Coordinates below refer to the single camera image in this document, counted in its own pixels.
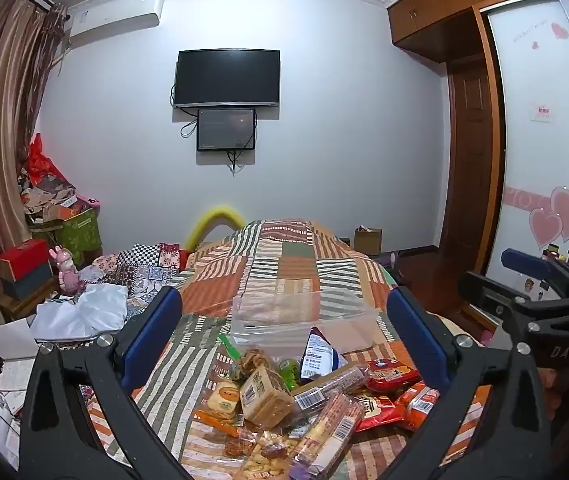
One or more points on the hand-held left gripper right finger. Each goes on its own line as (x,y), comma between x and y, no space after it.
(417,340)

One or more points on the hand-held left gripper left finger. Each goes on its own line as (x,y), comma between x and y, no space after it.
(152,340)

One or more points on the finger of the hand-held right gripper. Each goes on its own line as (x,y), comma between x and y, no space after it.
(494,297)
(526,261)

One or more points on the small red snack packet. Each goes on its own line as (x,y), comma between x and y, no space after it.
(389,372)

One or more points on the long biscuit packet barcode label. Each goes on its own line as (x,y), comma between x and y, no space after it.
(332,384)

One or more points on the dark blue white-label snack packet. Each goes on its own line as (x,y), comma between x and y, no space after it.
(320,357)

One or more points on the clear plastic container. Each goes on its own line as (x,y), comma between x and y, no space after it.
(304,317)

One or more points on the long wafer biscuit packet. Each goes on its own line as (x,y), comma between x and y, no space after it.
(327,430)

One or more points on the green snack packet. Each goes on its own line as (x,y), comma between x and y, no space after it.
(289,367)

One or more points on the orange-red snack packet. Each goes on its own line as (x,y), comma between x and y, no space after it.
(422,402)

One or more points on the checked floral quilt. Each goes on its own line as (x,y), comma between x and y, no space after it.
(139,265)

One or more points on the white cloth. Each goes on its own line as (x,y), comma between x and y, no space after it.
(82,310)

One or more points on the red chip bag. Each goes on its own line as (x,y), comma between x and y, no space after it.
(377,410)

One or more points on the yellow round cake packet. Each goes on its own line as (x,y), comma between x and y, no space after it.
(222,400)

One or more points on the orange stick snack packet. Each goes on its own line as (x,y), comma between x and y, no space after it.
(214,421)

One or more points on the pink toy rabbit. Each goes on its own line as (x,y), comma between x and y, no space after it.
(67,270)

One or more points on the small cardboard box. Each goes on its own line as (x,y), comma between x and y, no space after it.
(368,241)

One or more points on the beige bread packet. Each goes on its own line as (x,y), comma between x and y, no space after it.
(264,396)

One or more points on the green storage box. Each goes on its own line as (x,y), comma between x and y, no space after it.
(82,232)

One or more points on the small brown snack packet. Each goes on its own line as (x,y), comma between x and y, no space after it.
(239,447)

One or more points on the yellow foam tube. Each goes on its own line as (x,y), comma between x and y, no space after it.
(214,215)

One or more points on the white notebook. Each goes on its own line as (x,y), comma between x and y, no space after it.
(7,340)

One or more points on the striped patchwork bedspread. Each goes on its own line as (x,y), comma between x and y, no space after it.
(289,260)

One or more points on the red box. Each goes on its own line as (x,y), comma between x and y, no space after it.
(22,257)

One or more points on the clear peanut packet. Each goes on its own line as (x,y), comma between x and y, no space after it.
(264,460)

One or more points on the pile of papers and bags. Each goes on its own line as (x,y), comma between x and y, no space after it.
(47,195)

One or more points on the red plastic bag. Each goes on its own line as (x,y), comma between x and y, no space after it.
(39,160)

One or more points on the wooden overhead cabinet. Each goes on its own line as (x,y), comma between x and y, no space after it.
(434,10)

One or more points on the white air conditioner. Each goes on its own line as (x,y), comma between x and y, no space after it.
(114,17)

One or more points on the small black wall monitor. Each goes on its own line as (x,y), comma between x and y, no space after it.
(226,127)

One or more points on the black wall television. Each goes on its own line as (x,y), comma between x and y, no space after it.
(227,77)

